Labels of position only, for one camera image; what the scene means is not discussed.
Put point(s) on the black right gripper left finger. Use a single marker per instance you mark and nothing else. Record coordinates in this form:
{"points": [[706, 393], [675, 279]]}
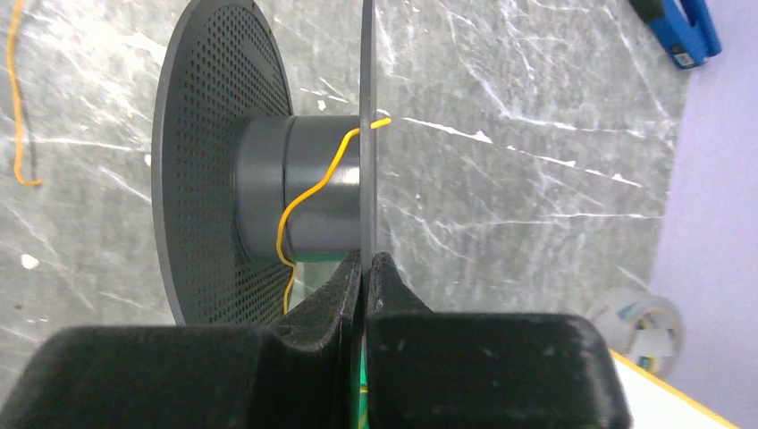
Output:
{"points": [[300, 371]]}

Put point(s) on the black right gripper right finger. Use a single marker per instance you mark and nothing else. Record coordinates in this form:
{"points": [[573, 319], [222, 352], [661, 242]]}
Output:
{"points": [[433, 369]]}

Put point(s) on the dark grey perforated spool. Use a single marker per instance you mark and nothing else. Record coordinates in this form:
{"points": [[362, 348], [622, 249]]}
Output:
{"points": [[242, 187]]}

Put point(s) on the green plastic bin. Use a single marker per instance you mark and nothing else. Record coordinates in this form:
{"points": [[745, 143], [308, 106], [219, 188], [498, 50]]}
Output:
{"points": [[362, 419]]}

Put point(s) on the yellow framed whiteboard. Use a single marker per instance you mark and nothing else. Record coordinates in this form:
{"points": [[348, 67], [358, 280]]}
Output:
{"points": [[653, 403]]}

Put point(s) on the blue and black stapler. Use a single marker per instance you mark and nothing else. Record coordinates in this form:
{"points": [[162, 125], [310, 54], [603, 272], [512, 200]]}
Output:
{"points": [[684, 29]]}

